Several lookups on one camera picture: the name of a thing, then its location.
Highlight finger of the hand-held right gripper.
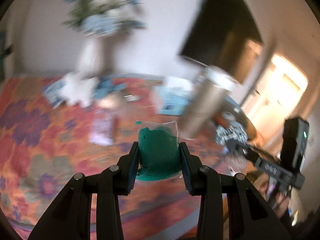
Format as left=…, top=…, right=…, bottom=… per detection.
left=226, top=139, right=262, bottom=167

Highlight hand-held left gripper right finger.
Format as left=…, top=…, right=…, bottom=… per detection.
left=179, top=141, right=292, bottom=240

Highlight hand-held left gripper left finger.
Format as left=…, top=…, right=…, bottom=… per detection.
left=27, top=141, right=139, bottom=240

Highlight striped fabric scrunchie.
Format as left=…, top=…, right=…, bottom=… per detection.
left=215, top=125, right=248, bottom=145

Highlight dark round basket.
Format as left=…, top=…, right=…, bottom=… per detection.
left=212, top=105, right=258, bottom=143

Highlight green plastic bag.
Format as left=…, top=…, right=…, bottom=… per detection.
left=134, top=120, right=182, bottom=182

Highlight person's right hand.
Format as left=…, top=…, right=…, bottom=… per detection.
left=260, top=180, right=293, bottom=218

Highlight white door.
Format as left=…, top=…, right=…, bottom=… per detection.
left=240, top=52, right=310, bottom=130

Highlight pale cartoon print packet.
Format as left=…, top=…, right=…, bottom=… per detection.
left=89, top=107, right=118, bottom=145

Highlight beige bin with white rim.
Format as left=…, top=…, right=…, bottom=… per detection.
left=180, top=66, right=240, bottom=140

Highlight light blue packet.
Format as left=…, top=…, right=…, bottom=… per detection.
left=152, top=85, right=193, bottom=115

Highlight floral woven blanket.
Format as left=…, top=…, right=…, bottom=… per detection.
left=0, top=74, right=250, bottom=240

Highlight blue knotted cloth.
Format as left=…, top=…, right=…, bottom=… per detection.
left=96, top=80, right=125, bottom=98

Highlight white plush toy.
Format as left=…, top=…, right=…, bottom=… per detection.
left=59, top=72, right=98, bottom=105

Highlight blue and white snack packet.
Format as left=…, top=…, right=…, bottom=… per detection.
left=42, top=81, right=68, bottom=105

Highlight black television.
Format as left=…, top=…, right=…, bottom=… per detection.
left=180, top=0, right=263, bottom=84

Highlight blue artificial flowers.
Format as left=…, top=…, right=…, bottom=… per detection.
left=61, top=0, right=148, bottom=38

